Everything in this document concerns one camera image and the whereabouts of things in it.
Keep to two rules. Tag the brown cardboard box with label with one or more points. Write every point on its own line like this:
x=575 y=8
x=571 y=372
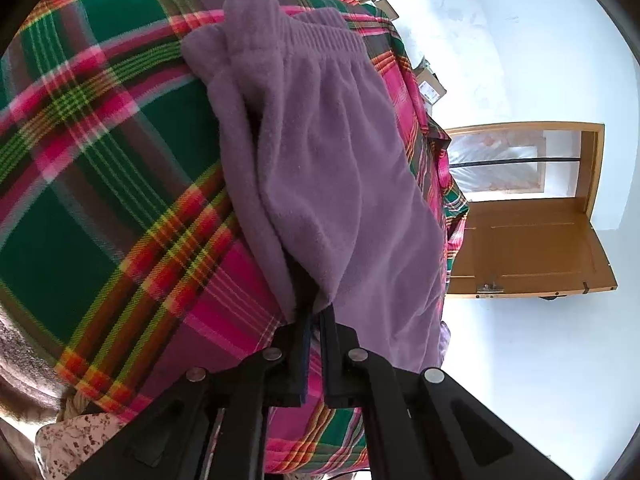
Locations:
x=429 y=85

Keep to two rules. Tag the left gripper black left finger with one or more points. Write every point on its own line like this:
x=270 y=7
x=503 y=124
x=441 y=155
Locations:
x=211 y=425

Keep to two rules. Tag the purple fleece pants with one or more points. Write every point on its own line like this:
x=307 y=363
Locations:
x=317 y=173

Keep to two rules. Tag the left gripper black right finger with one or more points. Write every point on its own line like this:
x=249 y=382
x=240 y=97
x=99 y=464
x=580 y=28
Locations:
x=421 y=425

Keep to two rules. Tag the wooden door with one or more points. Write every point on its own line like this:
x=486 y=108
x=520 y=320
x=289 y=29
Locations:
x=529 y=230

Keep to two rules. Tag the black vertical pole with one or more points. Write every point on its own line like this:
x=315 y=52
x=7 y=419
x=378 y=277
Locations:
x=512 y=161

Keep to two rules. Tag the floral sleeve left forearm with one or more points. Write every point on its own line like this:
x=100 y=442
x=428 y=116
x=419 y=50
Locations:
x=62 y=447

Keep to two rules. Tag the pink green plaid bedsheet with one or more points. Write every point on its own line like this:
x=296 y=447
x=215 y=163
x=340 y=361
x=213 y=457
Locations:
x=123 y=263

